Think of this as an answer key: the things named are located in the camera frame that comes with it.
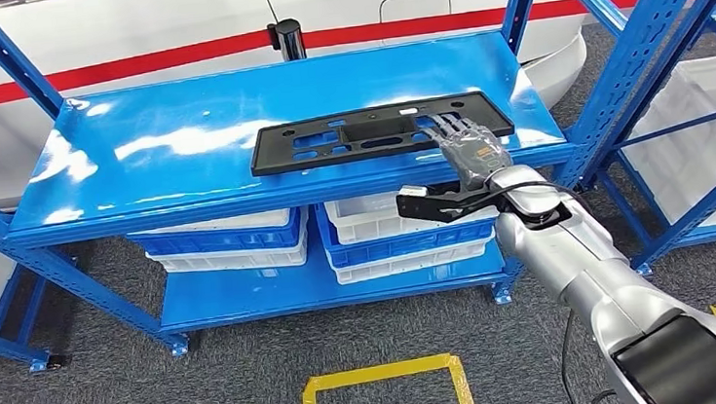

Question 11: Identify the red barrier belt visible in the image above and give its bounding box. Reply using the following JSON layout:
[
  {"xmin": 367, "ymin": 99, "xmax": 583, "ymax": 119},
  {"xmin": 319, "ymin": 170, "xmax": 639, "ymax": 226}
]
[
  {"xmin": 300, "ymin": 0, "xmax": 716, "ymax": 52},
  {"xmin": 0, "ymin": 28, "xmax": 278, "ymax": 111}
]

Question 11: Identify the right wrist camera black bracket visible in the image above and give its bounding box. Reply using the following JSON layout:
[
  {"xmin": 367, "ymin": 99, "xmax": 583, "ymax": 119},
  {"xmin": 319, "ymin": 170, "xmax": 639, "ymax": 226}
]
[{"xmin": 394, "ymin": 177, "xmax": 504, "ymax": 229}]

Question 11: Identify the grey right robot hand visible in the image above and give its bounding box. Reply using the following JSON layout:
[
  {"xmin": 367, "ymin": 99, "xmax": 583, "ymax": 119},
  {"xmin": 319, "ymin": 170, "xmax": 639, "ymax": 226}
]
[{"xmin": 418, "ymin": 107, "xmax": 517, "ymax": 196}]

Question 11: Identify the black stanchion post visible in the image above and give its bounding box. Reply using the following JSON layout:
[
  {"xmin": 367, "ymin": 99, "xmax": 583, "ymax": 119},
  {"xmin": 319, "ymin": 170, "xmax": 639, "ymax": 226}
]
[{"xmin": 266, "ymin": 17, "xmax": 309, "ymax": 64}]

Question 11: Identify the black plastic plate bracket part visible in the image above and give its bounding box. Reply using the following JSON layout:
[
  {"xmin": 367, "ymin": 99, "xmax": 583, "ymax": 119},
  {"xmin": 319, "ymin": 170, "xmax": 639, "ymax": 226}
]
[{"xmin": 245, "ymin": 88, "xmax": 518, "ymax": 178}]

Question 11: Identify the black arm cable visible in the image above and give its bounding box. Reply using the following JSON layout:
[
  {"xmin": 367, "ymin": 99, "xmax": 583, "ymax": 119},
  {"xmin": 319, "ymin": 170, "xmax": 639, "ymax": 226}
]
[{"xmin": 460, "ymin": 174, "xmax": 619, "ymax": 404}]

